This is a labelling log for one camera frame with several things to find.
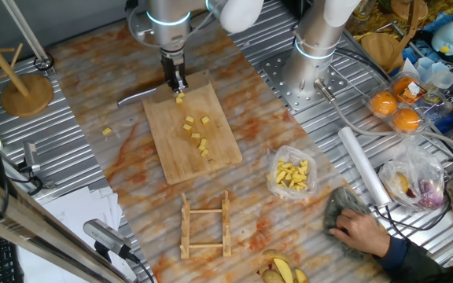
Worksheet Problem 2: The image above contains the forearm in dark sleeve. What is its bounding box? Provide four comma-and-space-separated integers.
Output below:
374, 234, 453, 283

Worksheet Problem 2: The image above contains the black camera cable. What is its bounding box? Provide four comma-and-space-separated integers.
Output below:
126, 251, 156, 283

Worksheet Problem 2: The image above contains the small silver clamp device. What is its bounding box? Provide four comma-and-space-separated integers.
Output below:
17, 140, 57, 197

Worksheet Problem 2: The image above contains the wooden cutting board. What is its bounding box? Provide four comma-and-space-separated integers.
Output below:
140, 78, 243, 186

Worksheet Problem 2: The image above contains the metal tripod leg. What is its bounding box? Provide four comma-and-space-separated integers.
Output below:
0, 0, 56, 72

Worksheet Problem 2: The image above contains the aluminium frame rail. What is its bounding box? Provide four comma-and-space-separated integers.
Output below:
0, 167, 133, 283

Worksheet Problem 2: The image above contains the orange marble pattern mat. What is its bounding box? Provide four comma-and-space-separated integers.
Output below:
47, 7, 413, 283

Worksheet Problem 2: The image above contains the glass jar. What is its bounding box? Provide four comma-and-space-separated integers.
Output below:
354, 0, 374, 21

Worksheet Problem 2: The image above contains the person hand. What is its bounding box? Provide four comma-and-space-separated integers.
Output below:
328, 208, 392, 259

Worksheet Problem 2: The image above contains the silver exterior camera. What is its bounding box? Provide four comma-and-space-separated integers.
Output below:
83, 219, 132, 256

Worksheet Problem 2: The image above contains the white plastic wrap roll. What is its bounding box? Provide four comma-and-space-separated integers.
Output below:
337, 126, 392, 208

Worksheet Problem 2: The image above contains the steel cleaver knife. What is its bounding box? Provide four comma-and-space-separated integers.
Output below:
116, 69, 212, 108

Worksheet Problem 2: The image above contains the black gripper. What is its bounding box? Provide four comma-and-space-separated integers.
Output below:
160, 53, 190, 94

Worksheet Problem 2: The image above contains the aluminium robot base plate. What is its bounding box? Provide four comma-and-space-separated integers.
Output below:
260, 49, 350, 112

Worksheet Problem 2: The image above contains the wooden paddle board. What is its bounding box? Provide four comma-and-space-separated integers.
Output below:
389, 0, 430, 23

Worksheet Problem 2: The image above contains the stack of white papers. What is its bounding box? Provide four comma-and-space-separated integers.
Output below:
17, 185, 138, 283

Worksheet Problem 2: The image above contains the grey green cloth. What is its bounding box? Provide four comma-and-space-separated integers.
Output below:
323, 186, 383, 260

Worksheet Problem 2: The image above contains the clear plastic measuring jug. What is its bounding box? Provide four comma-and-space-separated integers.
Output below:
414, 57, 453, 90

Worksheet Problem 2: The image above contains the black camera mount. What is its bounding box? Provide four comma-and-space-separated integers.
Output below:
94, 240, 113, 263

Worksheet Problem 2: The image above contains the orange fruit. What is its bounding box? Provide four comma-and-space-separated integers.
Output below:
391, 108, 422, 134
369, 90, 399, 118
392, 76, 419, 99

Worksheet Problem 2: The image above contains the clear bag of vegetables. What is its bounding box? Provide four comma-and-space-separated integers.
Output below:
377, 141, 447, 214

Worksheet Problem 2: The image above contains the wooden mug tree stand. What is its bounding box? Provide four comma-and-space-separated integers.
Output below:
0, 0, 54, 118

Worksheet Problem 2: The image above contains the light blue plush toy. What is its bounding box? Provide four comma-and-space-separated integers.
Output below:
430, 19, 453, 56

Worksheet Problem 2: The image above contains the whole brown potato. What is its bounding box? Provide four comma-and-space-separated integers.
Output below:
261, 269, 286, 283

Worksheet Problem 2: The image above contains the round wooden disc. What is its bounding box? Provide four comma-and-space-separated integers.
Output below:
359, 32, 404, 74

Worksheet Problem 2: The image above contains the wooden knife rack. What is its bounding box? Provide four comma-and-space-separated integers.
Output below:
179, 191, 232, 259

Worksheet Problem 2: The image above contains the grey robot power cable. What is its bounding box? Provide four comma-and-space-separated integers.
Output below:
314, 77, 453, 155

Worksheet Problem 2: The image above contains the thin black power cable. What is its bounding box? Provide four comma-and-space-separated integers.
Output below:
374, 198, 452, 237

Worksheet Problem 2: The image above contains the blue cloth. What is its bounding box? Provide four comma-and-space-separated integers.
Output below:
401, 6, 453, 134

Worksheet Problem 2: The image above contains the clear bag of potato sticks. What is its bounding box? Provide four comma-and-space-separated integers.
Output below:
265, 145, 319, 201

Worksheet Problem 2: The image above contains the wrist camera on silver bracket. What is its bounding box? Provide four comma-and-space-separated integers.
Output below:
124, 0, 155, 45

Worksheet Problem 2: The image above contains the clear plastic fruit container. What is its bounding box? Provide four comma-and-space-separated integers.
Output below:
365, 72, 453, 138

